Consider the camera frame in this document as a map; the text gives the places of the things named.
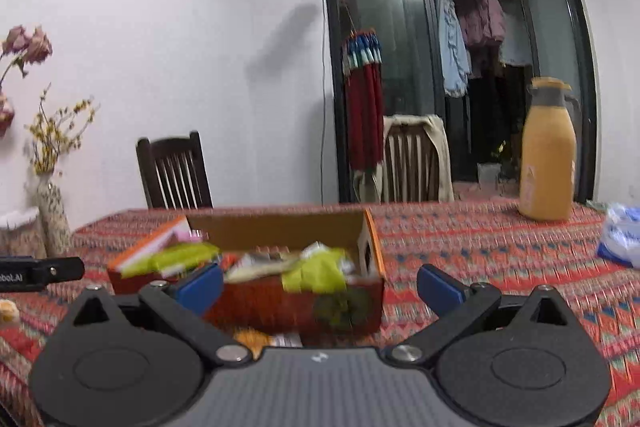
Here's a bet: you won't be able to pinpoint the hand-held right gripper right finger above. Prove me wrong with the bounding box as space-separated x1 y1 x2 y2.
389 264 571 367

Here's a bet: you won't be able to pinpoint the white hanging garment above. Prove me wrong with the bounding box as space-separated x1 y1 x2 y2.
500 7 533 66

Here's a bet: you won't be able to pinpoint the red hanging tassels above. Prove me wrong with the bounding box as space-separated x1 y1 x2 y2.
341 28 385 172

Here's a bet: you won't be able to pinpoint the light blue hanging shirt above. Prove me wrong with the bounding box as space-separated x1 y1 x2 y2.
436 0 472 98

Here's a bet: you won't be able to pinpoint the dark wooden chair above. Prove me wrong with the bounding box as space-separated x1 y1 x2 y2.
136 132 213 210

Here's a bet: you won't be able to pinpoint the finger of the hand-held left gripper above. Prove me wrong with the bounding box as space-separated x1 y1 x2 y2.
0 257 86 293

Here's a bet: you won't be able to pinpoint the floral ceramic vase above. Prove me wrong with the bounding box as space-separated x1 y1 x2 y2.
36 174 73 258

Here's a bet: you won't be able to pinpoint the black lamp cable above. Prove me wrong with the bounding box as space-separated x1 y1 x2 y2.
322 0 332 202

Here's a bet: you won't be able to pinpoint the pink hanging garments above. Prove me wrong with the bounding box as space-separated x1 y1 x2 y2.
457 0 506 48

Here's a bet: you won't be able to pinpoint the small green snack packet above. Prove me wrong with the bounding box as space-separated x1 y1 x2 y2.
281 249 351 294

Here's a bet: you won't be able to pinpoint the clear cream-edged snack packet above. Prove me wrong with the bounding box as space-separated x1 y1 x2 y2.
224 249 301 284

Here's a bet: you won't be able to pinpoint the white bucket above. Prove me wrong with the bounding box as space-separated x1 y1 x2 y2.
477 163 501 194

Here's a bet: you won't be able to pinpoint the yellow thermos jug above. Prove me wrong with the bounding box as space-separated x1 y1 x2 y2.
518 77 578 222

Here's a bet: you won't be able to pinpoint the pink snack packet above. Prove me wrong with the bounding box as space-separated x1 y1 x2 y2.
172 227 208 244

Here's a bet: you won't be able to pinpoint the yellow flower branches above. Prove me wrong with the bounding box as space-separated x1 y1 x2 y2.
25 84 98 178

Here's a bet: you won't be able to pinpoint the dark sliding glass door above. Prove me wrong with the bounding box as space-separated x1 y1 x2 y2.
320 0 598 205

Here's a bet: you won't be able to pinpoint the blue white tissue pack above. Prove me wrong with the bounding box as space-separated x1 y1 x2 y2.
597 203 640 269

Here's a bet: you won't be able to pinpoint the orange cardboard box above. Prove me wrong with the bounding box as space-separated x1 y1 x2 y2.
106 208 387 337

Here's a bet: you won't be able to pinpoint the small orange snack packet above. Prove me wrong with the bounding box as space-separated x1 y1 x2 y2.
234 328 266 360

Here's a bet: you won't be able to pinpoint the red patterned tablecloth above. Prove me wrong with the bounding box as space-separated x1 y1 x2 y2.
0 199 640 427

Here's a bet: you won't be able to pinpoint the pink artificial flowers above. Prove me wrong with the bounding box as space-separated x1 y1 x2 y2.
0 25 53 138

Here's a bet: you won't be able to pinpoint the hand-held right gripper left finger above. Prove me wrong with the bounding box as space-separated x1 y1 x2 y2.
70 263 252 368

